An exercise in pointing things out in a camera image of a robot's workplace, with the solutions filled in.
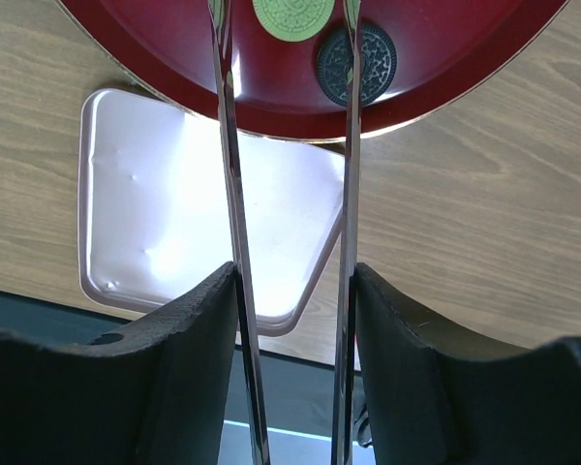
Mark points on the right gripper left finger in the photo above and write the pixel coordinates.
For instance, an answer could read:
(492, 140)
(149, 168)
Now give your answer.
(153, 391)

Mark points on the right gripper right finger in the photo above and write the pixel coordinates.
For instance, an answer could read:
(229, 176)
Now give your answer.
(440, 393)

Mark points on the pink metal tin lid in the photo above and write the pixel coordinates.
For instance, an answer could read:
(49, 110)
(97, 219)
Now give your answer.
(153, 219)

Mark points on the red round tray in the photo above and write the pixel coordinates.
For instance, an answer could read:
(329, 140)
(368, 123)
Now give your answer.
(417, 56)

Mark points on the green sandwich cookie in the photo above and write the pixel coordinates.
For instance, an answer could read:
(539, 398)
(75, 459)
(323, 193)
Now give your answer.
(293, 20)

